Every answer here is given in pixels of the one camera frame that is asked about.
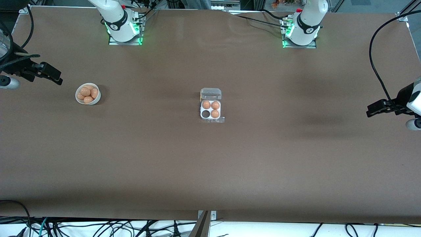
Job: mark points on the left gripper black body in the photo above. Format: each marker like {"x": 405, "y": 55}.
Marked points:
{"x": 397, "y": 104}

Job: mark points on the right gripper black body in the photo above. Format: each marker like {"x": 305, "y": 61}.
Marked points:
{"x": 20, "y": 68}

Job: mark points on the clear plastic egg box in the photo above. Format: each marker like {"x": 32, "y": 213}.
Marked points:
{"x": 210, "y": 93}

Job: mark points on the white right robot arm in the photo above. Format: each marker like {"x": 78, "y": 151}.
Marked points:
{"x": 118, "y": 23}

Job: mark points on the white round bowl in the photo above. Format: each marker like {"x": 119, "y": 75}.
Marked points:
{"x": 96, "y": 101}

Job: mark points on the small orange object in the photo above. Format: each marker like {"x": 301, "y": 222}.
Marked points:
{"x": 275, "y": 4}

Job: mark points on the clear tape strip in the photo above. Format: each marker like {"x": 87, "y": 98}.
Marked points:
{"x": 221, "y": 120}

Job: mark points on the blue grey fabric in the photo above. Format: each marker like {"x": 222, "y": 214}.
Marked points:
{"x": 197, "y": 4}

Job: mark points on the white power strip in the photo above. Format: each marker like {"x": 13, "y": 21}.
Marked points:
{"x": 223, "y": 6}

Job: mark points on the grey metal pole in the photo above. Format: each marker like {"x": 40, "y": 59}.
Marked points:
{"x": 200, "y": 227}

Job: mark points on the metal table corner bracket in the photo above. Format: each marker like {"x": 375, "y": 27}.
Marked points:
{"x": 402, "y": 17}
{"x": 25, "y": 9}

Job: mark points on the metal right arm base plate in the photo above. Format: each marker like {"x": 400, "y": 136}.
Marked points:
{"x": 113, "y": 41}

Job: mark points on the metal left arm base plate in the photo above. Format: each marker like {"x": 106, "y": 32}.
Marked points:
{"x": 312, "y": 46}

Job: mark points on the metal table edge bracket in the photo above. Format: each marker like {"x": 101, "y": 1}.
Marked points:
{"x": 213, "y": 215}

